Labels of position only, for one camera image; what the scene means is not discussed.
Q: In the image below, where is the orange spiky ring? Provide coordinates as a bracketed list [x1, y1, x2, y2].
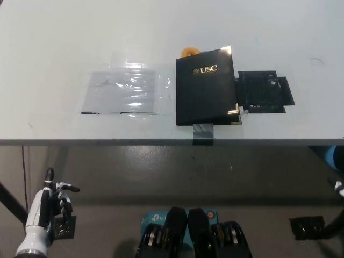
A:
[180, 47, 201, 58]

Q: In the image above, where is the straight black table leg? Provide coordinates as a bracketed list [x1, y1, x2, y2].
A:
[0, 181, 30, 224]

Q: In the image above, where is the clear plastic covered paper sheet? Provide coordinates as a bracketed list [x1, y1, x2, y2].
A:
[80, 51, 173, 117]

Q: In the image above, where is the teal tp-link box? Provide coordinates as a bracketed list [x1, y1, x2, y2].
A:
[140, 210, 219, 242]

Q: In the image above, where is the large black floor tape mark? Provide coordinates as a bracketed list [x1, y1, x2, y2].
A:
[289, 215, 326, 241]

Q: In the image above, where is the black tape patch on desk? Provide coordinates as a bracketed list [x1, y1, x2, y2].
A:
[234, 70, 296, 114]

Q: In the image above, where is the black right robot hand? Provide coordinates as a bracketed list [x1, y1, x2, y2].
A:
[327, 177, 344, 200]

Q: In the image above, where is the blue object under desk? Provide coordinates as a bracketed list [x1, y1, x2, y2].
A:
[320, 146, 344, 172]

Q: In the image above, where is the grey tape strip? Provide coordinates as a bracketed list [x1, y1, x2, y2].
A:
[192, 123, 215, 146]

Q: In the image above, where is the thin black cable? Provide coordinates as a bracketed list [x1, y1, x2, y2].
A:
[20, 146, 30, 213]

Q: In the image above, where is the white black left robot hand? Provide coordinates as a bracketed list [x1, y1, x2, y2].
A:
[25, 167, 81, 235]

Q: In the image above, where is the black USC diary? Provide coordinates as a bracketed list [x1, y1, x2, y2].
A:
[175, 45, 243, 126]

